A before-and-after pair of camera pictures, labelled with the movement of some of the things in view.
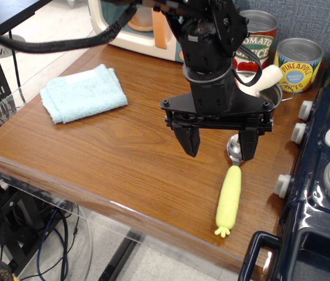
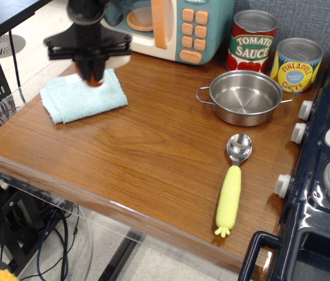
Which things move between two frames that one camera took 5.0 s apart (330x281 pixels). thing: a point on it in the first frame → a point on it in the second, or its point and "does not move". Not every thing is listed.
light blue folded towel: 73,97 does not move
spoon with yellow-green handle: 229,204 does not move
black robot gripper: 214,101 → 86,42
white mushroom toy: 271,74 → 92,81
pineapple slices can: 300,59 does not move
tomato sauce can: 263,27 does not move
